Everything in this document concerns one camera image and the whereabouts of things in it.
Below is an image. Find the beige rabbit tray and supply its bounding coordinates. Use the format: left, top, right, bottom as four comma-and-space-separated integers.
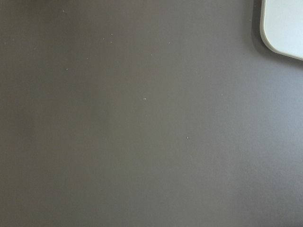
260, 0, 303, 60

